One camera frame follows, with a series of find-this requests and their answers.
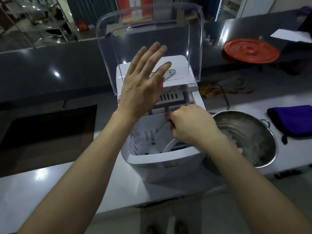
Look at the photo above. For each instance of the person's right hand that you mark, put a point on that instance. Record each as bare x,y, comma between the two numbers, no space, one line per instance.
192,124

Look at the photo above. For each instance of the person's left hand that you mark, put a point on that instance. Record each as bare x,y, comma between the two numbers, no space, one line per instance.
139,90

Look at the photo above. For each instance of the person's left middle finger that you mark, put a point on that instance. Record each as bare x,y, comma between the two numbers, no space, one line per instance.
159,57

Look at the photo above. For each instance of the person's right fingers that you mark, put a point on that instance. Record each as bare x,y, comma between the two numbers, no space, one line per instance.
173,124

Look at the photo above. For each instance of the person's left little finger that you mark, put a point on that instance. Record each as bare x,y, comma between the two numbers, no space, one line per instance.
137,58

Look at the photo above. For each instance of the clear plastic ice scoop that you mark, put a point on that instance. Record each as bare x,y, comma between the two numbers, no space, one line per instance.
168,143

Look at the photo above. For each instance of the person's right forearm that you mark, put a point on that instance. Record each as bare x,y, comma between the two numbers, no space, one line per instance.
253,187

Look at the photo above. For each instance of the person's left forearm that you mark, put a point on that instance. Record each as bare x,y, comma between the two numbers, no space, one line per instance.
80,175

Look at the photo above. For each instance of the clear ice maker lid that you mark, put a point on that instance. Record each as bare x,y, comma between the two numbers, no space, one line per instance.
180,43

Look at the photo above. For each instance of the white ice maker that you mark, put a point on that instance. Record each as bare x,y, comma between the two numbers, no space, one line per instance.
170,165

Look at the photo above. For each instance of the orange poster box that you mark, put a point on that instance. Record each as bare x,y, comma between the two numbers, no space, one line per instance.
134,9

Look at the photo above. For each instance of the yellow packet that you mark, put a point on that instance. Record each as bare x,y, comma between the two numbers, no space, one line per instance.
212,91

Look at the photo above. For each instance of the pile of ice cubes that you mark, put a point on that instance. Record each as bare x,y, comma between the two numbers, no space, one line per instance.
235,143

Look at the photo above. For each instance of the steel pot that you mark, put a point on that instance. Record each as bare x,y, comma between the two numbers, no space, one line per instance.
256,138

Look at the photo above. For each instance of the red round lid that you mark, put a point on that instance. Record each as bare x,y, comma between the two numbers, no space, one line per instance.
251,51

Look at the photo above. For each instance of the metal rack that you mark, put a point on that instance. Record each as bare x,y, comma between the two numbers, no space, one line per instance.
31,21

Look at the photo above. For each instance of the purple cloth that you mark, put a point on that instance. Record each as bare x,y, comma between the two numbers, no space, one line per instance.
292,121

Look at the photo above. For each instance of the dark sink basin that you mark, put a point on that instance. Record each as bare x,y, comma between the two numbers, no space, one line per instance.
46,141

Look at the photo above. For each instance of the white paper sheet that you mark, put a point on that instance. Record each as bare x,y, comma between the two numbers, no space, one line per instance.
290,36

